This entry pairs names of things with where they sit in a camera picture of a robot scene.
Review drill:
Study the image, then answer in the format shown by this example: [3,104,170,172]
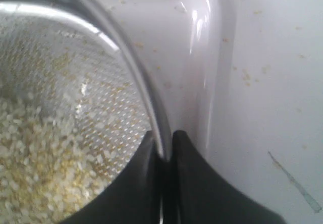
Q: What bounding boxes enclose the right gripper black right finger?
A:
[173,130,284,223]

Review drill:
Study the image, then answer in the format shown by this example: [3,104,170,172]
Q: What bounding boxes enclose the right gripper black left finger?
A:
[62,131,163,224]

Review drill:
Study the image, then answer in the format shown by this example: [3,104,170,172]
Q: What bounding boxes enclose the grain mixture of rice and millet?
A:
[1,15,150,223]

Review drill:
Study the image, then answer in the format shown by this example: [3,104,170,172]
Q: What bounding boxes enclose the round stainless steel sieve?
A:
[1,0,172,223]

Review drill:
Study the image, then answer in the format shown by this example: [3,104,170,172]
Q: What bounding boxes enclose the white square plastic tray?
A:
[100,0,223,159]

